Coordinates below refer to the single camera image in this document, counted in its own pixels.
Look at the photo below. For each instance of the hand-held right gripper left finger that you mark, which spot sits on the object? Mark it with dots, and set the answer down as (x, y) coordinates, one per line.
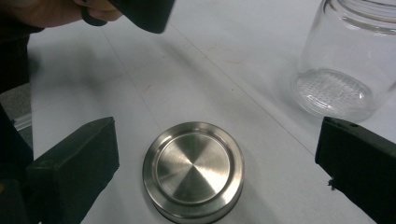
(74, 168)

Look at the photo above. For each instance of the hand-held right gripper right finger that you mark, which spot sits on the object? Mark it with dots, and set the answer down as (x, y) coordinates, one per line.
(361, 161)

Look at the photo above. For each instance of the clear glass jar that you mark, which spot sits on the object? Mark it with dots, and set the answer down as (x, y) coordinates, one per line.
(342, 77)

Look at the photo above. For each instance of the round steel jar lid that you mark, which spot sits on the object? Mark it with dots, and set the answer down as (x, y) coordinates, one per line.
(193, 172)

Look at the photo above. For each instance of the metal floor rail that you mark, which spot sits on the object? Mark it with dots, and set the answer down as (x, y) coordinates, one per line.
(23, 122)

